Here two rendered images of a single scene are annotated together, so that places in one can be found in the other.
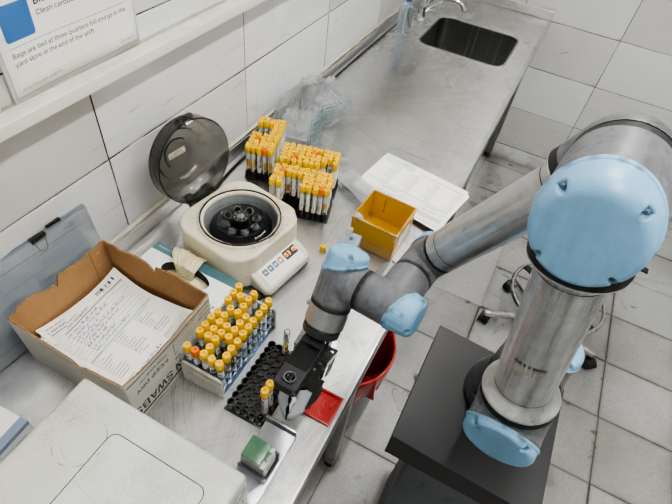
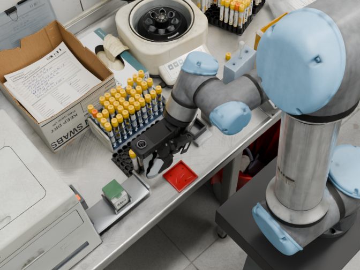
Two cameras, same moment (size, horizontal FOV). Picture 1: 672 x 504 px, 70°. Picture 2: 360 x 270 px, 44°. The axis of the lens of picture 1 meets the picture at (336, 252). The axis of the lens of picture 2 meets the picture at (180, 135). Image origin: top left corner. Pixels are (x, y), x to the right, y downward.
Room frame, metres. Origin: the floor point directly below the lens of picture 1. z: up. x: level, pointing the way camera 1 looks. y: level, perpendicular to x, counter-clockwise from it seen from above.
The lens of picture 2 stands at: (-0.01, -0.30, 1.95)
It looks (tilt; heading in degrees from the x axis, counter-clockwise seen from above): 58 degrees down; 31
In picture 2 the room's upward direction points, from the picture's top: 4 degrees counter-clockwise
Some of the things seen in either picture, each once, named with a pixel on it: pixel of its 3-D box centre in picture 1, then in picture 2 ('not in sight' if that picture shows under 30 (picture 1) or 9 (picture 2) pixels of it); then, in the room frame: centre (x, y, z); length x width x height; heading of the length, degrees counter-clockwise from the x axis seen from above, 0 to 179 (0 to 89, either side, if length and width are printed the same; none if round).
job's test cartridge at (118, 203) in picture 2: (258, 457); (115, 195); (0.30, 0.08, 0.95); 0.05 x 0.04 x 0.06; 69
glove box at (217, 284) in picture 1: (188, 278); (113, 60); (0.68, 0.33, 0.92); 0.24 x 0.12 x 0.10; 69
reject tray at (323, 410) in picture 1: (321, 405); (180, 175); (0.44, -0.02, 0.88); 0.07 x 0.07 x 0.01; 69
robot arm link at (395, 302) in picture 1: (394, 298); (229, 104); (0.51, -0.11, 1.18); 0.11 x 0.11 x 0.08; 61
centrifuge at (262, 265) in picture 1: (246, 236); (165, 35); (0.83, 0.23, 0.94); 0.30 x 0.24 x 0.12; 60
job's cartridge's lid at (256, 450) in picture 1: (258, 451); (113, 190); (0.30, 0.08, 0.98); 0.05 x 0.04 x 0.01; 69
